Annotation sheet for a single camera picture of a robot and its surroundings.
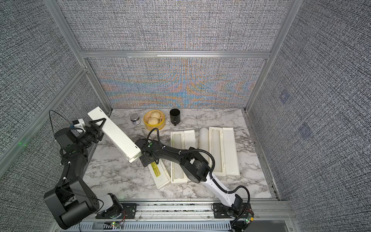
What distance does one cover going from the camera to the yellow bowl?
1.06m

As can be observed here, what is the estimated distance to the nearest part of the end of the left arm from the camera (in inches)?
26.6

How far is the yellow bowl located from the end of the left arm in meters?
0.37
